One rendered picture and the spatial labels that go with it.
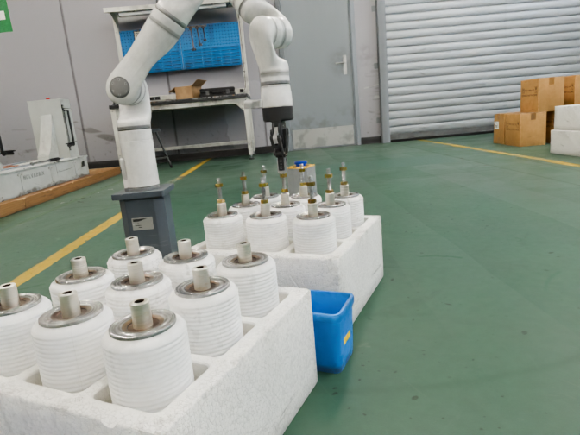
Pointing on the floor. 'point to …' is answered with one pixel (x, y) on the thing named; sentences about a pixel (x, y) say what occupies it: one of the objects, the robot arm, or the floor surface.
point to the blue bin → (332, 329)
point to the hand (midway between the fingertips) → (282, 165)
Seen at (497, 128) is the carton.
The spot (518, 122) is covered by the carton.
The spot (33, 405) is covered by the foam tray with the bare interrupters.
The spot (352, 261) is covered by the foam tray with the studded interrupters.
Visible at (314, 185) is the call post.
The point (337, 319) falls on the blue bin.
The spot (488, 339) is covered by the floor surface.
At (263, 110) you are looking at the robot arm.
